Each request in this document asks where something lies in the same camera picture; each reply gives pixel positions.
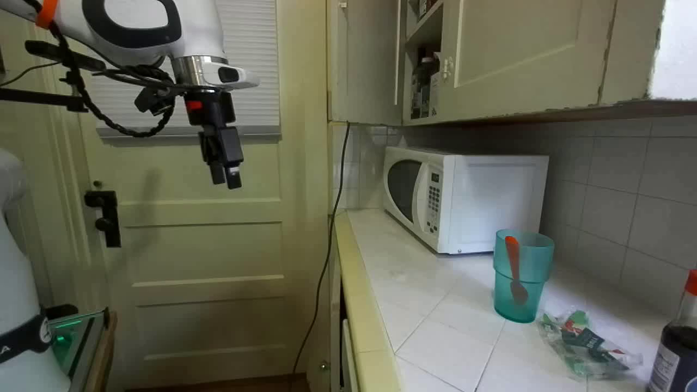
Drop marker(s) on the dark sauce bottle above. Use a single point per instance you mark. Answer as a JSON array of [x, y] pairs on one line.
[[677, 356]]

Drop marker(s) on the white microwave oven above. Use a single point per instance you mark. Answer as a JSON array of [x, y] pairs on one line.
[[493, 204]]

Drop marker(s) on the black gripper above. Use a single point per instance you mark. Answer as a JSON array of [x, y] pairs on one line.
[[216, 120]]

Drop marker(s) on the cream wall cabinet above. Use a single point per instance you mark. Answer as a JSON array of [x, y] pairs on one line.
[[509, 58]]

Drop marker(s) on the green lit device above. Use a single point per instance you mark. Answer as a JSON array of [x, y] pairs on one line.
[[68, 340]]

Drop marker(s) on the cream base cabinet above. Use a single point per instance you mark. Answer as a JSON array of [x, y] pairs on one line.
[[349, 356]]

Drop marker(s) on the teal plastic cup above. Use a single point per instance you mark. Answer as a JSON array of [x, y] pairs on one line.
[[536, 284]]

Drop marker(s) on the closed cream cabinet door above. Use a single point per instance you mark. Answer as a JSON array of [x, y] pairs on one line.
[[530, 44]]

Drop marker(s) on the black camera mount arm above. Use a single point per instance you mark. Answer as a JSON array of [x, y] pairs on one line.
[[45, 97]]

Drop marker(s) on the clear plastic snack bag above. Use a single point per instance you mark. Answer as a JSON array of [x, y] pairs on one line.
[[589, 350]]

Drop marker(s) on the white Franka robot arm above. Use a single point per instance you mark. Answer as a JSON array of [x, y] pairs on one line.
[[144, 28]]

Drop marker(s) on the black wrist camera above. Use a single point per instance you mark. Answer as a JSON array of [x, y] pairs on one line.
[[153, 98]]

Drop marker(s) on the black door latch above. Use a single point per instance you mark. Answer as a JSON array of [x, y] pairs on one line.
[[107, 210]]

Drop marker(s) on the cream panelled room door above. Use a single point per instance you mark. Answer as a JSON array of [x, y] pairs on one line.
[[211, 254]]

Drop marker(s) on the white door blind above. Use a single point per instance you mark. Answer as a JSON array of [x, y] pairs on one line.
[[254, 65]]

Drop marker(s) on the stacked pantry goods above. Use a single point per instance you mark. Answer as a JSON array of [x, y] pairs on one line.
[[423, 88]]

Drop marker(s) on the open cream cabinet door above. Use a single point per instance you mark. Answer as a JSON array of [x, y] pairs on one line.
[[368, 58]]

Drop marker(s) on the orange plastic spoon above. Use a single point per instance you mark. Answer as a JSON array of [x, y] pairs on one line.
[[516, 265]]

